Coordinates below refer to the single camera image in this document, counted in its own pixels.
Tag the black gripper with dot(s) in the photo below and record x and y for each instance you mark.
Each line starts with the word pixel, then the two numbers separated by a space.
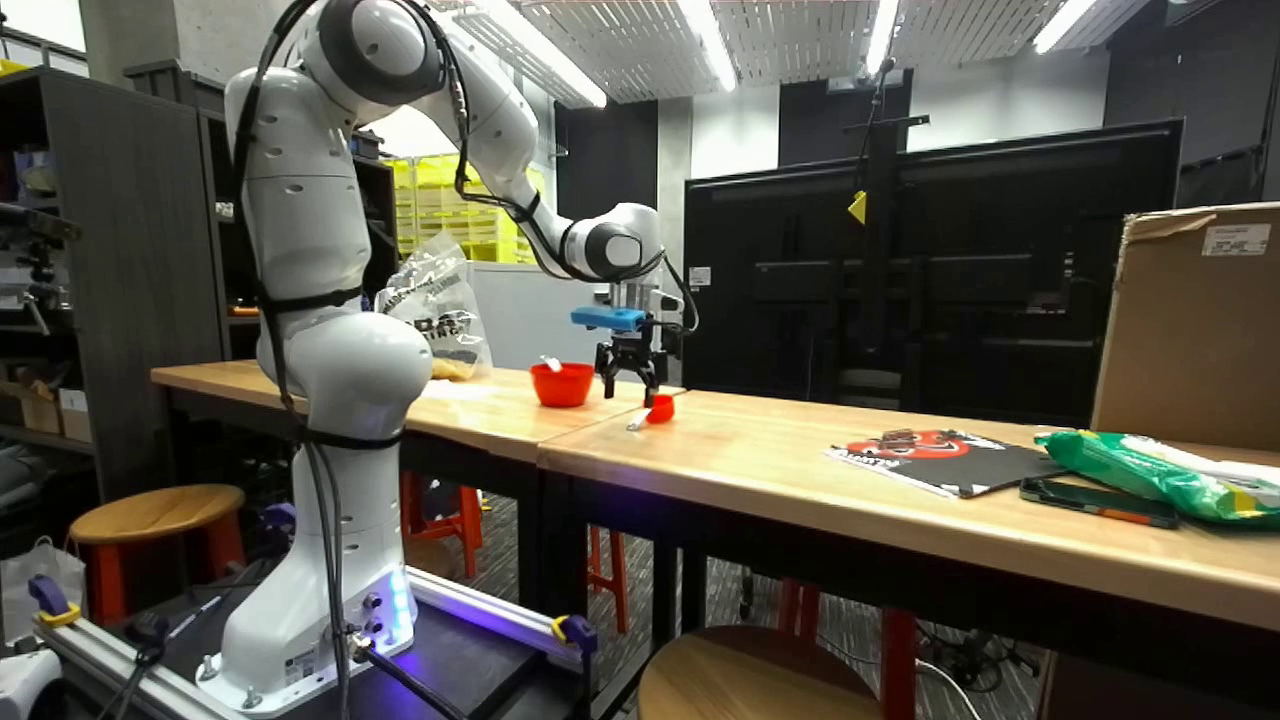
pixel 631 349

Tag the aluminium robot base platform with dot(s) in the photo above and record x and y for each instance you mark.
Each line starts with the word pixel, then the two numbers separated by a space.
pixel 467 654

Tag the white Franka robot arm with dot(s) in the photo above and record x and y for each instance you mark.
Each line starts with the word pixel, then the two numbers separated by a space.
pixel 306 213

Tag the red plastic bowl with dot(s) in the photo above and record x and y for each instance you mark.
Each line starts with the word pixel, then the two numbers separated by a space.
pixel 563 386

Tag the white tag on bowl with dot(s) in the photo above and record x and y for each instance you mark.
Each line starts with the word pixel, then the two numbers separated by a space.
pixel 551 363

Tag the yellow flat item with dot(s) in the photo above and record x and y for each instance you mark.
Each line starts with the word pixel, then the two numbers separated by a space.
pixel 454 369

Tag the red metal stool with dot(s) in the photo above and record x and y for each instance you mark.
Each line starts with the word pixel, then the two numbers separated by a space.
pixel 901 665
pixel 467 514
pixel 616 573

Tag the clear crumpled plastic bag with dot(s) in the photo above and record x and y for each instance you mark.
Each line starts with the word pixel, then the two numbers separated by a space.
pixel 443 305

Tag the purple yellow clamp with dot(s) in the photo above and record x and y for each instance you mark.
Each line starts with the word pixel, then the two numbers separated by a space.
pixel 579 630
pixel 53 603

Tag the yellow storage bins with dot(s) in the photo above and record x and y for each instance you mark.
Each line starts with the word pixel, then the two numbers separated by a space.
pixel 434 221

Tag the yellow triangle sticker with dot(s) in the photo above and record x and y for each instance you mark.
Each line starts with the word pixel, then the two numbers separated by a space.
pixel 856 210

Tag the black cabinet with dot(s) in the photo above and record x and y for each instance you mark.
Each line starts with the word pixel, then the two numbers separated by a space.
pixel 376 213

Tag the round wooden stool seat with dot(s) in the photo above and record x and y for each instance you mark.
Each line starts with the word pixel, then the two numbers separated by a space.
pixel 752 674

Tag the long ceiling light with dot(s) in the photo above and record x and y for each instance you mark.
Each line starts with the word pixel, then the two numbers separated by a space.
pixel 1064 27
pixel 882 34
pixel 566 68
pixel 706 42

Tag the dark flat packet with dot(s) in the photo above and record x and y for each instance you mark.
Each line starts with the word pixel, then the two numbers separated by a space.
pixel 953 460

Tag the round wooden stool red legs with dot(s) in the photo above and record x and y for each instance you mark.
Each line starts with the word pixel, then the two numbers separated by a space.
pixel 153 514

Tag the dark shelving unit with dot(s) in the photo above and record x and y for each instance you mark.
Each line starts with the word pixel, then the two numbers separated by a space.
pixel 120 267

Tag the green plastic bag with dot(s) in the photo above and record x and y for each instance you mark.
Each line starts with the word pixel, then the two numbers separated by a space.
pixel 1163 474

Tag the brown cardboard box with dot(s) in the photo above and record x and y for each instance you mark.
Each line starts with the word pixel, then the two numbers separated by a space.
pixel 1185 346

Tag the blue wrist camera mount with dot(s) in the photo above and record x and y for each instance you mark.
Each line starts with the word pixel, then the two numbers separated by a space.
pixel 607 323

